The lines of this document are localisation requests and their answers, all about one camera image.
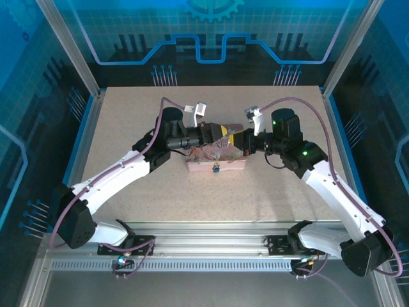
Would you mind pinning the pink storybook shaped box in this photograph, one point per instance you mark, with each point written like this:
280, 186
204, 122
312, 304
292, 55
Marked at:
204, 160

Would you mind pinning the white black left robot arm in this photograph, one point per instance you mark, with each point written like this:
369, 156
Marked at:
112, 179

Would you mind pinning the aluminium table side rail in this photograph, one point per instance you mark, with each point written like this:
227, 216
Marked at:
83, 150
342, 150

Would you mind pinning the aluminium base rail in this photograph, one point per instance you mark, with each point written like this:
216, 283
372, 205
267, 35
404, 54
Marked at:
207, 240

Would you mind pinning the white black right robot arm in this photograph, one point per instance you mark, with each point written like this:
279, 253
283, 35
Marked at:
338, 195

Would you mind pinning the aluminium frame post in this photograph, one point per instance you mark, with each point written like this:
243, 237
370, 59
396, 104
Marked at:
68, 48
351, 48

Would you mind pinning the small blue padlock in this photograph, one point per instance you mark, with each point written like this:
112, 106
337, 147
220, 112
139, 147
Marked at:
216, 168

